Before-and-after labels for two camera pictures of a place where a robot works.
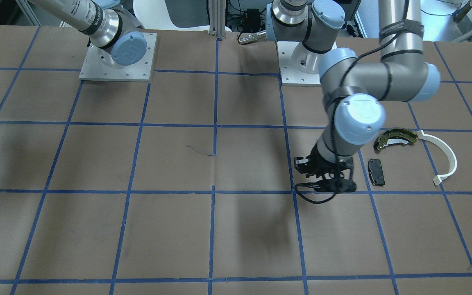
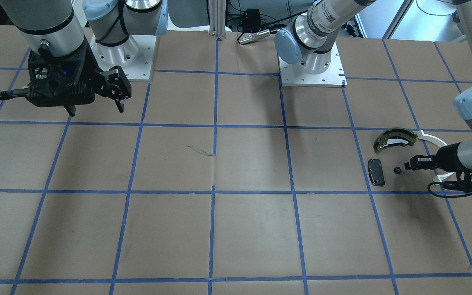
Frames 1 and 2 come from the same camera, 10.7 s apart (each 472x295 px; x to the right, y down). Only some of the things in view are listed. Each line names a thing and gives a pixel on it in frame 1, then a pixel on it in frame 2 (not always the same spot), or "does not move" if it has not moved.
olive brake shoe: [395, 136] does not move
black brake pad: [375, 172] does not move
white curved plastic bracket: [452, 161] does not move
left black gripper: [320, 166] → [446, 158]
